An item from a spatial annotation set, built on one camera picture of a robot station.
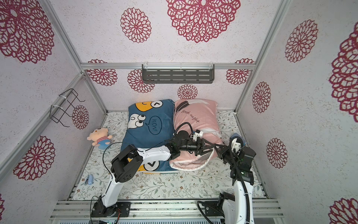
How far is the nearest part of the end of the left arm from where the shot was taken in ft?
2.25

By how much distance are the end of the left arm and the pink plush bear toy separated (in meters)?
0.51

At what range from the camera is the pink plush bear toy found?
0.96 metres
